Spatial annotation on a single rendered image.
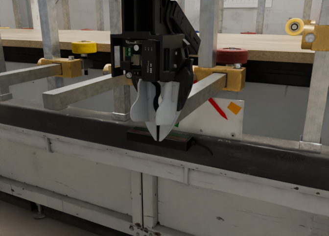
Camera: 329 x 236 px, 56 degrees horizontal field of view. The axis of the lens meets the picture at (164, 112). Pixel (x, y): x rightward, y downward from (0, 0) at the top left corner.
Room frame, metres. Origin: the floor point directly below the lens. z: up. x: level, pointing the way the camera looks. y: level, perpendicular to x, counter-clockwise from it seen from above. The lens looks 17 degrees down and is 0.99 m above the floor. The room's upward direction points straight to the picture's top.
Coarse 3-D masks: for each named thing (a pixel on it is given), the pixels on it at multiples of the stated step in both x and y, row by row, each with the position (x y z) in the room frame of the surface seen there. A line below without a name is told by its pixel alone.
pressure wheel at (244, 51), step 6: (222, 48) 0.81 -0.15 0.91; (228, 48) 0.83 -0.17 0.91; (234, 48) 0.80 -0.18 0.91; (240, 48) 0.81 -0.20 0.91; (216, 54) 0.80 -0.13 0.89; (222, 54) 0.78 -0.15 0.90; (228, 54) 0.77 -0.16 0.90; (234, 54) 0.76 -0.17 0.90; (240, 54) 0.77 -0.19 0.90; (246, 54) 0.78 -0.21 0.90; (216, 60) 0.80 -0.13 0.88; (222, 60) 0.77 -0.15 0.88; (228, 60) 0.77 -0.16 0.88; (234, 60) 0.76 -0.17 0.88; (240, 60) 0.77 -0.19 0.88; (246, 60) 0.78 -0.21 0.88
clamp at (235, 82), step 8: (200, 72) 0.73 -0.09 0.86; (208, 72) 0.72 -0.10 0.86; (216, 72) 0.71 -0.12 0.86; (224, 72) 0.70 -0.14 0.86; (232, 72) 0.70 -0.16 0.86; (240, 72) 0.69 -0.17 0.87; (232, 80) 0.70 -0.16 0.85; (240, 80) 0.69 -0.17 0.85; (224, 88) 0.70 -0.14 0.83; (232, 88) 0.70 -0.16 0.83; (240, 88) 0.69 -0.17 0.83
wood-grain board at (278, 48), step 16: (0, 32) 1.80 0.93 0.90; (16, 32) 1.80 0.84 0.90; (32, 32) 1.80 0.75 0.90; (64, 32) 1.80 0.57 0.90; (80, 32) 1.80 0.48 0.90; (96, 32) 1.80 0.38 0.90; (64, 48) 1.13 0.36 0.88; (96, 48) 1.07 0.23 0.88; (256, 48) 0.88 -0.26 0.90; (272, 48) 0.88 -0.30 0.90; (288, 48) 0.88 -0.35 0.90
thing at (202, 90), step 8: (200, 80) 0.62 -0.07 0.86; (208, 80) 0.62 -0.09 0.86; (216, 80) 0.63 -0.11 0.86; (224, 80) 0.69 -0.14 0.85; (192, 88) 0.55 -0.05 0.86; (200, 88) 0.55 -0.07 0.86; (208, 88) 0.58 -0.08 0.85; (216, 88) 0.63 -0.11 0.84; (192, 96) 0.50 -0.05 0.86; (200, 96) 0.54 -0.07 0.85; (208, 96) 0.58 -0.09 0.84; (192, 104) 0.50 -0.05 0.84; (200, 104) 0.54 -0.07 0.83; (184, 112) 0.47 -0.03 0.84
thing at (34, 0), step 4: (32, 0) 2.28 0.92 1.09; (36, 0) 2.28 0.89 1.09; (32, 4) 2.28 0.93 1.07; (36, 4) 2.27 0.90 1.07; (32, 8) 2.28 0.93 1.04; (36, 8) 2.27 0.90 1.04; (32, 12) 2.28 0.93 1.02; (36, 12) 2.27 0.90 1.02; (32, 16) 2.29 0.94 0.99; (36, 16) 2.27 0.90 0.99; (36, 20) 2.27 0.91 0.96; (36, 24) 2.27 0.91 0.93; (40, 24) 2.29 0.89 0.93; (36, 28) 2.28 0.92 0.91; (40, 28) 2.28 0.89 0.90
